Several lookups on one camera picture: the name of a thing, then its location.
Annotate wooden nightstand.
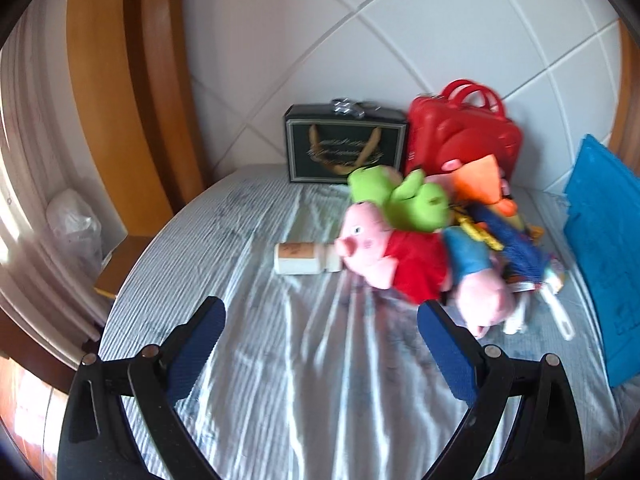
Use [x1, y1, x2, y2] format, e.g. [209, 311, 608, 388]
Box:
[92, 235, 153, 301]

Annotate wooden headboard frame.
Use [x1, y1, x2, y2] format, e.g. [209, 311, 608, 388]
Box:
[66, 0, 640, 241]

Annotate white curtain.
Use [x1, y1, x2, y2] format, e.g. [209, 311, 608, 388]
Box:
[0, 5, 126, 341]

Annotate pink pig plush orange dress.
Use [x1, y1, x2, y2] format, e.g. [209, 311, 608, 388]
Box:
[427, 154, 518, 216]

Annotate white padded headboard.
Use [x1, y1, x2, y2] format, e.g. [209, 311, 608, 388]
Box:
[180, 0, 626, 196]

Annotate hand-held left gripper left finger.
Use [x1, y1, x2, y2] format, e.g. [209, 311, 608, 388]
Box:
[56, 296, 227, 480]

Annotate blue plastic crate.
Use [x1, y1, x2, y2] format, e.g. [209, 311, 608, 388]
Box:
[563, 134, 640, 388]

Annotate lime green frog plush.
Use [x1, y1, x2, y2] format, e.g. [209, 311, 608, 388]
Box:
[347, 164, 451, 233]

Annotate clear plastic bag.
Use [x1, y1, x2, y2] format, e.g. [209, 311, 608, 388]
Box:
[46, 189, 103, 276]

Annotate black gift box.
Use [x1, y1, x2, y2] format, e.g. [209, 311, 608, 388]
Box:
[285, 97, 410, 184]

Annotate yellow comb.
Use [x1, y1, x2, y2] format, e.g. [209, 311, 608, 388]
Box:
[452, 210, 503, 252]

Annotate white plastic bottle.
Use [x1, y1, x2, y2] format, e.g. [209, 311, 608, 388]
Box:
[274, 241, 343, 276]

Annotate red bear carry case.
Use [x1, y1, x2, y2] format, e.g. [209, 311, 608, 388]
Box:
[404, 79, 523, 186]

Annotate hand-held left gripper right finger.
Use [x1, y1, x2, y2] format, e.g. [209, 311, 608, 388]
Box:
[416, 300, 587, 480]

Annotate blue feather duster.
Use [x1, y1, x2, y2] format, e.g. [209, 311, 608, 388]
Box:
[470, 205, 576, 342]

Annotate pink pig plush red dress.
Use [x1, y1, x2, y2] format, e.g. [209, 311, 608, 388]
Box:
[334, 200, 453, 306]

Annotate pink pig plush blue shirt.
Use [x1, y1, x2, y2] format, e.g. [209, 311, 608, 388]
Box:
[442, 225, 518, 338]

